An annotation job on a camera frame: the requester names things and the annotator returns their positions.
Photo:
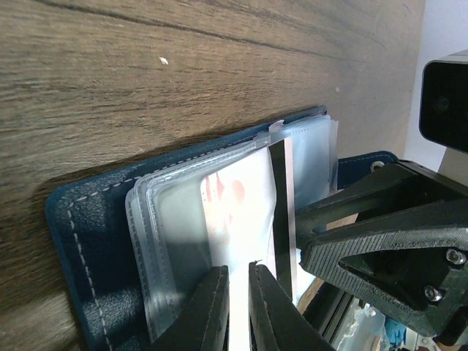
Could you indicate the white red card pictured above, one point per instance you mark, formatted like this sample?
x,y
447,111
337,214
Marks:
x,y
240,202

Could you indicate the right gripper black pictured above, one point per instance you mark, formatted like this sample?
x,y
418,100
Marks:
x,y
409,261

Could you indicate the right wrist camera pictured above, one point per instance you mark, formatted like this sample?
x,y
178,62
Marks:
x,y
443,101

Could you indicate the blue card holder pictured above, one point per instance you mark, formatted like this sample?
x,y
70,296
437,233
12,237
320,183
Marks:
x,y
134,244

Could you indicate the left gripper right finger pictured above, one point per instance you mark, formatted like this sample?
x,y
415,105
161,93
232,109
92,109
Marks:
x,y
275,323

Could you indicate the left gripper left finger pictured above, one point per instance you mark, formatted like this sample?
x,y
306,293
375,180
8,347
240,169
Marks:
x,y
203,324

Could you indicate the black aluminium frame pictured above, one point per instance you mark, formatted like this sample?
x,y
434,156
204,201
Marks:
x,y
325,307

